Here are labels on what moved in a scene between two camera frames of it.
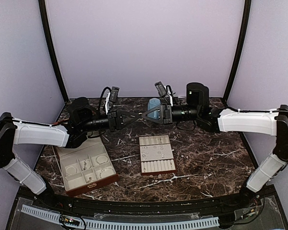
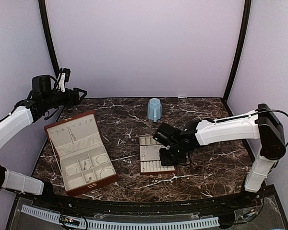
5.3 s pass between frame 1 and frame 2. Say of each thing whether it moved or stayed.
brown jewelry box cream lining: stayed
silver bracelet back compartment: stayed
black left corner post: stayed
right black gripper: moved
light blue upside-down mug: stayed
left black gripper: moved
